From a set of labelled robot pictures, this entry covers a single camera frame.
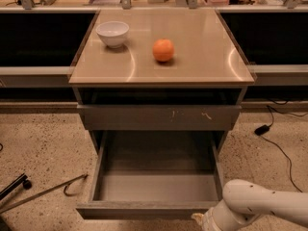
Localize orange fruit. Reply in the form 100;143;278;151
152;38;174;62

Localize grey drawer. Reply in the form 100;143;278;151
77;105;241;131
77;131;223;219

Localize grey top drawer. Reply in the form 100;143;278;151
77;105;241;131

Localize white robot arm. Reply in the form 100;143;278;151
192;179;308;231

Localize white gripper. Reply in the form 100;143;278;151
191;207;223;231

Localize white ceramic bowl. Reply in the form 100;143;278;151
95;21;130;48

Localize black floor cable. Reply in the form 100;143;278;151
260;99;308;193

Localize metal rod with hook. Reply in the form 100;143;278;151
0;174;88;214

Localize grey drawer cabinet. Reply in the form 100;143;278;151
69;8;254;147

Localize black power adapter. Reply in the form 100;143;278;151
254;125;270;136

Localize black chair leg caster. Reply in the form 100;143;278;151
0;173;32;200

